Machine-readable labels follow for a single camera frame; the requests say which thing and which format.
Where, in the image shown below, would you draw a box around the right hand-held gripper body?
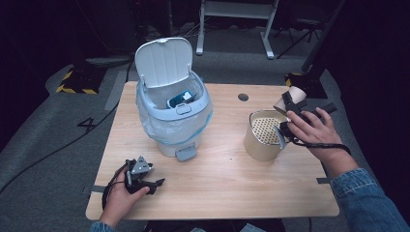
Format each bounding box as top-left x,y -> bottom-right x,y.
274,99 -> 338,150

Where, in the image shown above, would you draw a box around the black tripod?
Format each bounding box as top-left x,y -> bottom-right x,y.
276,15 -> 324,60

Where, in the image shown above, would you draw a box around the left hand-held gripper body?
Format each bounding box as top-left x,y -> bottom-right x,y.
124,156 -> 155,195

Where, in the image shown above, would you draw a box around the person's right hand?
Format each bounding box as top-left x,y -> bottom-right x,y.
285,107 -> 348,162

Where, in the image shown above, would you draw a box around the black gripper wrist strap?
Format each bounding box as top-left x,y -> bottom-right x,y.
291,136 -> 352,157
101,162 -> 129,211

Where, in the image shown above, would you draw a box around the blue and white pedal bin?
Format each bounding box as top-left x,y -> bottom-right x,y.
133,37 -> 215,162

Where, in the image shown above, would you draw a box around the translucent plastic bin liner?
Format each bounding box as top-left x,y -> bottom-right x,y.
136,76 -> 215,147

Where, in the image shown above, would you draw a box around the brown paper cup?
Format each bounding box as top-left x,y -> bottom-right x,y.
273,85 -> 308,114

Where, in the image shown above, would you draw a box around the black left gripper wrist strap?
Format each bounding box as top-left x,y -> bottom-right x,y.
101,162 -> 129,211

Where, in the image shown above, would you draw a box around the person's legs in jeans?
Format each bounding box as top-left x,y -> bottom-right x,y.
188,221 -> 269,232

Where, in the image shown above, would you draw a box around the black stand with hazard stripes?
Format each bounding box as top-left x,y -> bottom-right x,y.
284,0 -> 347,100
55,64 -> 108,96

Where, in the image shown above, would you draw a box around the person's left hand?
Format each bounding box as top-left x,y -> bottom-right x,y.
99,170 -> 151,228

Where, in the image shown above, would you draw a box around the white desk frame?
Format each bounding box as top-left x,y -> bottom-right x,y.
195,0 -> 280,60

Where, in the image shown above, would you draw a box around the beige container with perforated strainer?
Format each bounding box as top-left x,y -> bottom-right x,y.
243,109 -> 291,162

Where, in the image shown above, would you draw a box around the black right gripper wrist strap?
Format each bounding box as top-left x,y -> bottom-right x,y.
291,136 -> 352,157

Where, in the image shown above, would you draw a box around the grey floor tape strip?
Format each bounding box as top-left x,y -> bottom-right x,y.
103,71 -> 129,112

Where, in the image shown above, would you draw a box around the long black floor cable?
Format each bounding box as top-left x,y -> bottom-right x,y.
0,47 -> 150,194

